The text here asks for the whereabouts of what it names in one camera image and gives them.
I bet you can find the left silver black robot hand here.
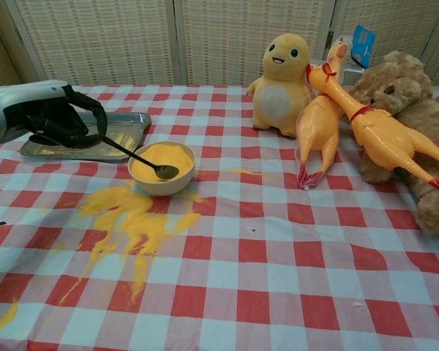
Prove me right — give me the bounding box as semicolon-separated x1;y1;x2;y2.
0;80;109;149

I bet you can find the black spoon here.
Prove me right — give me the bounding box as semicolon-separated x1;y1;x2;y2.
31;133;180;181

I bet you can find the stainless steel tray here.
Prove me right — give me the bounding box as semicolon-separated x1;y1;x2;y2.
20;112;152;163

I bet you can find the off-white bowl with yellow powder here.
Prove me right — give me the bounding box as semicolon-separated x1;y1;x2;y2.
127;140;197;197

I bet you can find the bamboo folding screen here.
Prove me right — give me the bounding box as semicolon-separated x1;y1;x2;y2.
0;0;439;95

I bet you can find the spilled yellow powder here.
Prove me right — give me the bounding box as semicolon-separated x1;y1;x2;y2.
0;184;206;336

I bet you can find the yellow plush duck toy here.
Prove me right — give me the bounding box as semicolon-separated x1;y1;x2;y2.
247;32;314;138

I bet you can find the yellow rubber chicken in net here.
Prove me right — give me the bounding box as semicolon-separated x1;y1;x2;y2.
295;36;353;190

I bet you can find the red white checked tablecloth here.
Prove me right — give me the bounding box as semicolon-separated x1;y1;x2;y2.
0;83;439;351

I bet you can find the blue packaging card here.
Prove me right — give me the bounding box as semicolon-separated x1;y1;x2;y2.
350;24;377;69

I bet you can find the brown teddy bear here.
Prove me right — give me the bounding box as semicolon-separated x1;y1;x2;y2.
345;50;439;242

